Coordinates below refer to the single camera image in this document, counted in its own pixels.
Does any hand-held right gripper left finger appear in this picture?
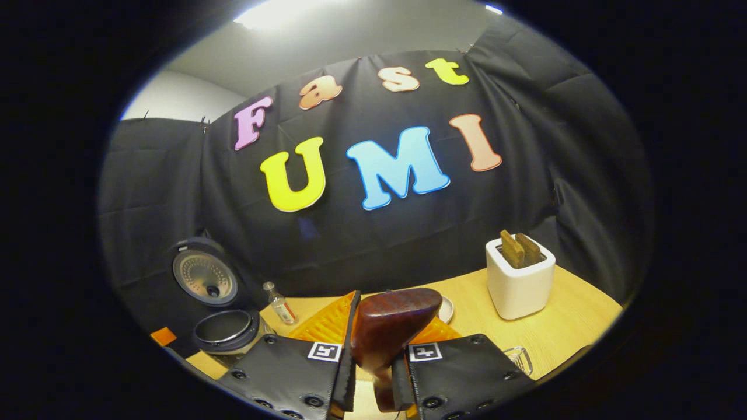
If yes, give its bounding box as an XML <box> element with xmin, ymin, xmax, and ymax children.
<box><xmin>219</xmin><ymin>290</ymin><xmax>361</xmax><ymax>420</ymax></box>

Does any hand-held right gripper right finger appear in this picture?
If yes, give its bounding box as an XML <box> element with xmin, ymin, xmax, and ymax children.
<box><xmin>392</xmin><ymin>315</ymin><xmax>535</xmax><ymax>420</ymax></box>

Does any metal wire chopstick holder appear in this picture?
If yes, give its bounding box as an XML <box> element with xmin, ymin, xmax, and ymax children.
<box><xmin>503</xmin><ymin>346</ymin><xmax>534</xmax><ymax>377</ymax></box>

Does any grey rice cooker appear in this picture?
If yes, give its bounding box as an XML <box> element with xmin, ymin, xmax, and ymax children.
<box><xmin>169</xmin><ymin>237</ymin><xmax>275</xmax><ymax>368</ymax></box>

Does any brown wooden spoon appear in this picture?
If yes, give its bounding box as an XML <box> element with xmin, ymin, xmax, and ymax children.
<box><xmin>350</xmin><ymin>288</ymin><xmax>443</xmax><ymax>414</ymax></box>

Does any small clear bottle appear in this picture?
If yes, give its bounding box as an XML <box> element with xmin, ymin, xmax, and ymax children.
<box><xmin>263</xmin><ymin>282</ymin><xmax>298</xmax><ymax>326</ymax></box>

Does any white toaster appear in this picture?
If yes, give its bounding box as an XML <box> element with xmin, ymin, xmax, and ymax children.
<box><xmin>486</xmin><ymin>239</ymin><xmax>556</xmax><ymax>320</ymax></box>

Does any brown toast slice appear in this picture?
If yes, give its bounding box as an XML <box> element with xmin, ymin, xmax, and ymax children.
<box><xmin>515</xmin><ymin>233</ymin><xmax>543</xmax><ymax>266</ymax></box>
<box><xmin>500</xmin><ymin>230</ymin><xmax>526</xmax><ymax>269</ymax></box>

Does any black backdrop cloth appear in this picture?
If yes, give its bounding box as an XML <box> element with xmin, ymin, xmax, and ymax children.
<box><xmin>98</xmin><ymin>15</ymin><xmax>651</xmax><ymax>351</ymax></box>

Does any long ceiling light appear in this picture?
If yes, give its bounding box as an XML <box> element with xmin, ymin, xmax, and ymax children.
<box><xmin>233</xmin><ymin>0</ymin><xmax>351</xmax><ymax>30</ymax></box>

